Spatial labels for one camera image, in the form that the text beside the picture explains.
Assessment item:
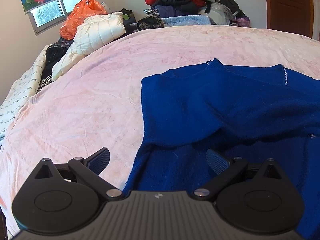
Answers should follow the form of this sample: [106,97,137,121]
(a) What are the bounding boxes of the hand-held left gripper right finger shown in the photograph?
[193,148,283,201]

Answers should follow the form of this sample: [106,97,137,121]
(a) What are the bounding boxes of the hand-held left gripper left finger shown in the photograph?
[34,147,123,201]

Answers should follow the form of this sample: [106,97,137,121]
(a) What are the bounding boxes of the blue knit sweater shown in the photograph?
[122,58,320,240]

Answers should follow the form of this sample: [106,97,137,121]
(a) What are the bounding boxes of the black zebra print clothes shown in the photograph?
[36,37,75,93]

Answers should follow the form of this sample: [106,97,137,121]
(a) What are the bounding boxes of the pink fleece blanket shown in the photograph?
[0,24,320,240]

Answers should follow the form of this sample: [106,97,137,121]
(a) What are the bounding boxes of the white script print quilt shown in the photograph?
[0,44,54,145]

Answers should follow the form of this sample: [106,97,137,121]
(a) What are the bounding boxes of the white puffer jacket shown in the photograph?
[52,12,126,81]

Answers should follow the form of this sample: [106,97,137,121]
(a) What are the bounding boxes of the light blue folded blanket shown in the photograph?
[160,15,215,27]

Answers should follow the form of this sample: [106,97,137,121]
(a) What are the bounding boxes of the leopard print garment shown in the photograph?
[137,14,165,30]

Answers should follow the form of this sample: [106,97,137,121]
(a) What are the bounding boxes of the orange plastic bag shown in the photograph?
[59,0,108,40]

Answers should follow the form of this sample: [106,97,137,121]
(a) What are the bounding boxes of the clear plastic bag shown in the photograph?
[209,2,234,26]

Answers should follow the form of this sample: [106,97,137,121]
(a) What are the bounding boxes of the brown wooden door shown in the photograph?
[264,0,320,42]

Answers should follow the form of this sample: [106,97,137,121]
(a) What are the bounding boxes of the window with grey frame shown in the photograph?
[28,0,90,36]

